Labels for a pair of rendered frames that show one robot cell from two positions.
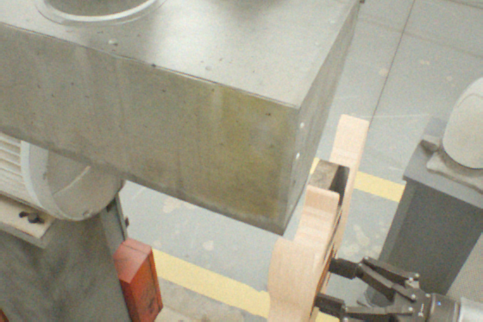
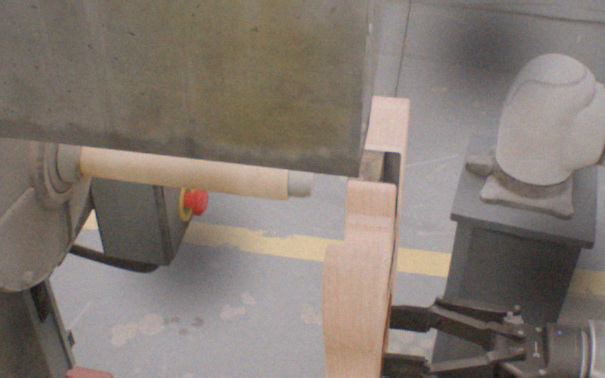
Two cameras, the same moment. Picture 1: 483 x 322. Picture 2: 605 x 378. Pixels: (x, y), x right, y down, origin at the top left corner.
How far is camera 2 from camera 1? 0.14 m
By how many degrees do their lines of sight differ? 10
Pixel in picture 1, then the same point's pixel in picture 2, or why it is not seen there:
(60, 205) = not seen: outside the picture
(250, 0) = not seen: outside the picture
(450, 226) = (529, 275)
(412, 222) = (475, 281)
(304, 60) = not seen: outside the picture
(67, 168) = not seen: outside the picture
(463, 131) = (523, 135)
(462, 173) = (532, 196)
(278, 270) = (336, 292)
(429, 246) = not seen: hidden behind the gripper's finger
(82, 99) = (26, 14)
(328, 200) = (381, 198)
